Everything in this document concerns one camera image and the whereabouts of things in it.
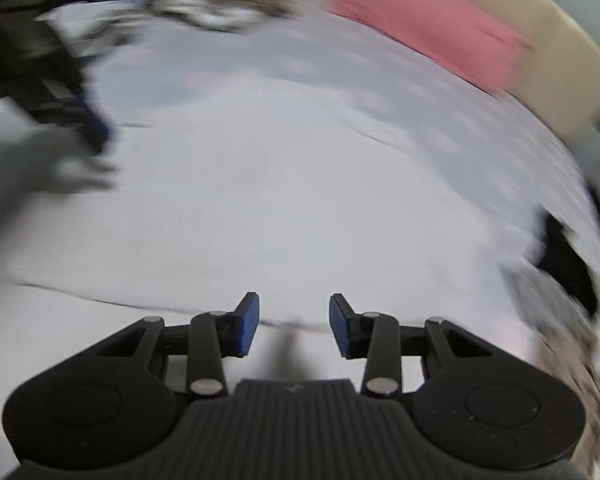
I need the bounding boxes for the pink pillow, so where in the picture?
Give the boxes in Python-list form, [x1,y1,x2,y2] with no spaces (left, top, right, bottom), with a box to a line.
[330,0,531,96]

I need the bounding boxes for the white sweatshirt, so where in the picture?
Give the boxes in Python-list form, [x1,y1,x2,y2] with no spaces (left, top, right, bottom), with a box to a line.
[0,92,556,386]

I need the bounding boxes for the grey garment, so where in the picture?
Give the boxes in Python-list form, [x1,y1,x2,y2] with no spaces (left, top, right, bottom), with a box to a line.
[500,260,597,342]

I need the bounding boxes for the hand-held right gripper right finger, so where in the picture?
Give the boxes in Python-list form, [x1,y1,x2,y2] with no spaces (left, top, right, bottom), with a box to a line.
[328,292,496,402]

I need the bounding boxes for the taupe garment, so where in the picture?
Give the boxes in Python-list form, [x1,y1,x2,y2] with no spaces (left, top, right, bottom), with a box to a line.
[534,320,600,463]

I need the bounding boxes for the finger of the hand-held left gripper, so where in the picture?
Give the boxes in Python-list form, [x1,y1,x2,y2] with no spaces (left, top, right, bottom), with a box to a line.
[26,79,113,157]

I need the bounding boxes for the beige padded headboard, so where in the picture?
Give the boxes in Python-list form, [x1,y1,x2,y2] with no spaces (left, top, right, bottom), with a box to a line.
[275,0,600,147]

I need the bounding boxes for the white garment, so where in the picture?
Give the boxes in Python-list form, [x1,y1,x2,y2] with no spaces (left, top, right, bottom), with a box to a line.
[145,0,262,32]

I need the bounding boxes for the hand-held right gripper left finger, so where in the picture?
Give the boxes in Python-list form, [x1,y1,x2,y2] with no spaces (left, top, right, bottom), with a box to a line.
[95,291,262,401]

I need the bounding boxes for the black garment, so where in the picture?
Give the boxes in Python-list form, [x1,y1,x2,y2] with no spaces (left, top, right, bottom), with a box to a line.
[535,210,600,318]

